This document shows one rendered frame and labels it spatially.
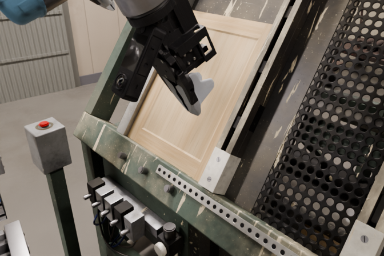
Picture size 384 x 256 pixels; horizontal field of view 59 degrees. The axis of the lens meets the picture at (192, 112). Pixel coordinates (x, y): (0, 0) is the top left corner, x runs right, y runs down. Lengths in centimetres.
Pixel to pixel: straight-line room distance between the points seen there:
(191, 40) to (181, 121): 73
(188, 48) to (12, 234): 60
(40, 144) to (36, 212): 116
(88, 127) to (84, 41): 288
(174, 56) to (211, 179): 59
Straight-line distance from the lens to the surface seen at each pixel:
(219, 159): 102
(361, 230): 87
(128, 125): 136
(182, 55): 50
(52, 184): 157
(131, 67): 49
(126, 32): 156
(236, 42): 120
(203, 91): 56
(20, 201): 266
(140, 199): 128
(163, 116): 127
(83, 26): 430
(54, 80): 431
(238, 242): 99
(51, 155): 146
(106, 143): 141
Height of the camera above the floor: 158
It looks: 26 degrees down
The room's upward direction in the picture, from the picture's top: straight up
